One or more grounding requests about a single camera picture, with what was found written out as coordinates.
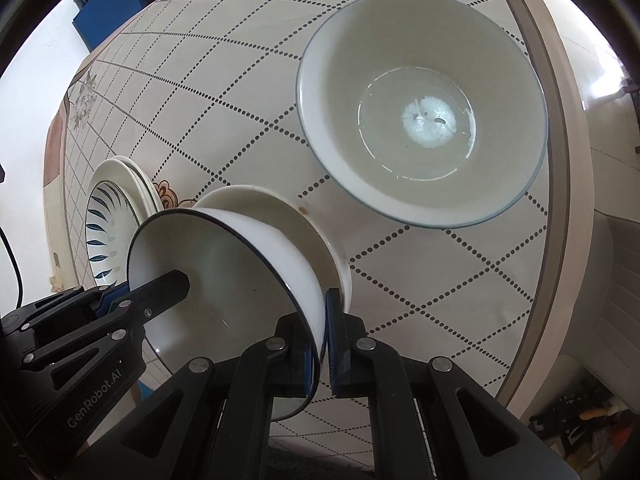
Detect brown beige striped cloth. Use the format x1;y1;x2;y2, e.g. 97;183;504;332
43;103;67;186

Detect white plate pink flowers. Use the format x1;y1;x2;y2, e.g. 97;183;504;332
89;155;164;224

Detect white bowl dark rim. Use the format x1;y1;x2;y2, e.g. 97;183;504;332
127;208;326;420

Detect blue leaf pattern plate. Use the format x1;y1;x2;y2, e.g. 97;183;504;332
85;180;140;285

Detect black cable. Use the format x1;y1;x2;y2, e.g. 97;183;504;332
0;224;25;311

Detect checked floral tablecloth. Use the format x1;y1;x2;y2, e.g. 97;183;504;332
41;0;597;470

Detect plain white bowl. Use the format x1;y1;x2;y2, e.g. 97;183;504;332
194;184;352;312

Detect white bowl blue dots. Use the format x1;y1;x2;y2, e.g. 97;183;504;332
296;0;549;228

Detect grey padded chair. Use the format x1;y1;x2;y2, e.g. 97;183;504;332
572;211;639;406

